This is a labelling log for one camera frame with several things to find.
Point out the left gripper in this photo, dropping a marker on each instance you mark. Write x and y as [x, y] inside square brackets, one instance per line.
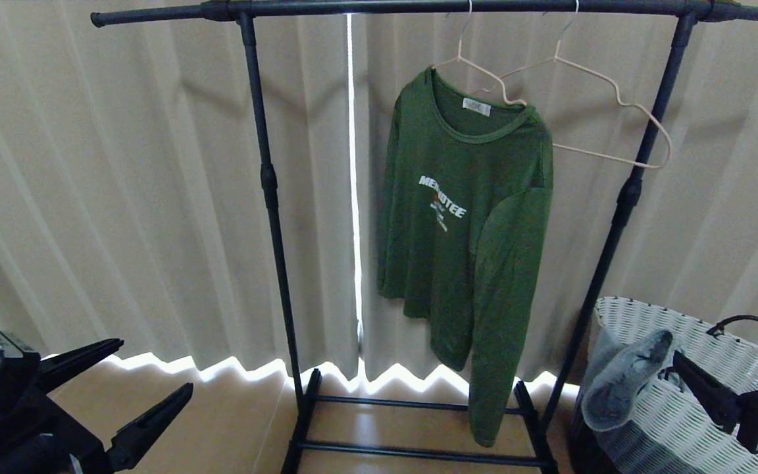
[24, 447]

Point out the pale grey garment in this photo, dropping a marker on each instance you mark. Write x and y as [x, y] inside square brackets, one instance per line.
[622, 382]

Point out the pink clothes hanger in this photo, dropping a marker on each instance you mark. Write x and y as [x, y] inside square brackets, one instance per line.
[460, 49]
[609, 157]

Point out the green printed shirt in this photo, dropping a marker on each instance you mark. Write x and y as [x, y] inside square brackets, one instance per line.
[458, 263]

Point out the white laundry basket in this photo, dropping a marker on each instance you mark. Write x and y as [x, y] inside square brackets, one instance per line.
[682, 421]

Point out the black clothes rack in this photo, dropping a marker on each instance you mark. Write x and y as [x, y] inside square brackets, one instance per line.
[418, 8]

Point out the beige curtain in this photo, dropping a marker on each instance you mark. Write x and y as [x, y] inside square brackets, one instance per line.
[122, 197]

